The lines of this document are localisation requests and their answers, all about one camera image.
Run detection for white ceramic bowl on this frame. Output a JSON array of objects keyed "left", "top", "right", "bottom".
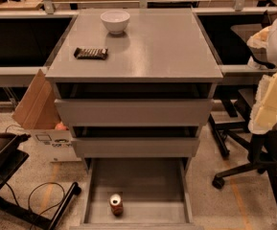
[{"left": 101, "top": 11, "right": 130, "bottom": 35}]

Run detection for dark snack bar packet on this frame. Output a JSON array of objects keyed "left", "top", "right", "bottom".
[{"left": 74, "top": 48, "right": 108, "bottom": 60}]

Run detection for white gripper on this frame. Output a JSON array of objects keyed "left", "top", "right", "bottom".
[{"left": 246, "top": 26, "right": 277, "bottom": 128}]

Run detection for grey open bottom drawer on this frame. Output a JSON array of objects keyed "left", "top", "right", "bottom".
[{"left": 70, "top": 158, "right": 204, "bottom": 230}]

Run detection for brown cardboard box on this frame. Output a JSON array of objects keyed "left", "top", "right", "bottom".
[{"left": 12, "top": 70, "right": 80, "bottom": 162}]

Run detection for grey middle drawer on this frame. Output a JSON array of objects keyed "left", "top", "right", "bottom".
[{"left": 72, "top": 126, "right": 199, "bottom": 158}]

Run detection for black floor cable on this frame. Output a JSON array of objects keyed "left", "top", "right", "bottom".
[{"left": 27, "top": 181, "right": 67, "bottom": 230}]

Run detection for black office chair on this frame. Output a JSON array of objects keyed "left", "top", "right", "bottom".
[{"left": 208, "top": 22, "right": 277, "bottom": 230}]

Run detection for red coke can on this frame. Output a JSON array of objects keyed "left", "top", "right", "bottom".
[{"left": 109, "top": 194, "right": 124, "bottom": 216}]

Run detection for orange fruit in box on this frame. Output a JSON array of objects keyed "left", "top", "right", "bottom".
[{"left": 55, "top": 122, "right": 68, "bottom": 130}]

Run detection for black monitor stand left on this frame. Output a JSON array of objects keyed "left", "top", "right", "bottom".
[{"left": 0, "top": 133, "right": 81, "bottom": 230}]

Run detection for grey drawer cabinet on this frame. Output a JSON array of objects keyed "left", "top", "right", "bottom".
[{"left": 44, "top": 7, "right": 224, "bottom": 173}]

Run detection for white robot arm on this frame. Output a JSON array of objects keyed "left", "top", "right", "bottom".
[{"left": 247, "top": 18, "right": 277, "bottom": 134}]

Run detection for grey top drawer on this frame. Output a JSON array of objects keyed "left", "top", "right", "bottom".
[{"left": 56, "top": 83, "right": 212, "bottom": 127}]

